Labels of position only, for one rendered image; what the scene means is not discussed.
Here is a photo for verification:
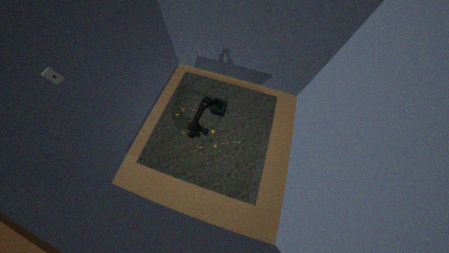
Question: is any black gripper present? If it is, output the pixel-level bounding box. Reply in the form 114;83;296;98
197;125;209;135

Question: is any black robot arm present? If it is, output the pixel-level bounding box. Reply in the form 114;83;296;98
188;97;224;139

